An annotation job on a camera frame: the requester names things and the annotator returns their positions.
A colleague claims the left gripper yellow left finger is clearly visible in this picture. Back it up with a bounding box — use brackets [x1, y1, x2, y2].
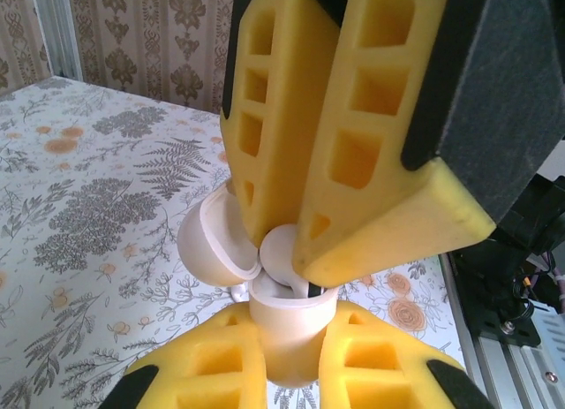
[105, 303, 269, 409]

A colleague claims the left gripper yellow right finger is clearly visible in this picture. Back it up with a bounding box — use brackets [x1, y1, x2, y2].
[316, 302, 495, 409]

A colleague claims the white earbud charging case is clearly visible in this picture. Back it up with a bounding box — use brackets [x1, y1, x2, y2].
[176, 178, 340, 388]

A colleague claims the floral patterned table cover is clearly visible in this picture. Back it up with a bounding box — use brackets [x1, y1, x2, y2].
[0, 75, 469, 409]

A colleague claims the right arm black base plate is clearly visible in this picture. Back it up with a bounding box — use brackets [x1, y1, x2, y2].
[470, 289, 542, 361]

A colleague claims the long aluminium mounting rail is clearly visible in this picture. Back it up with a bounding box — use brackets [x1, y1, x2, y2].
[443, 249, 565, 409]

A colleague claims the aluminium frame post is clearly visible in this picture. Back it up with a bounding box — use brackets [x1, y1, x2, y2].
[34, 0, 86, 82]

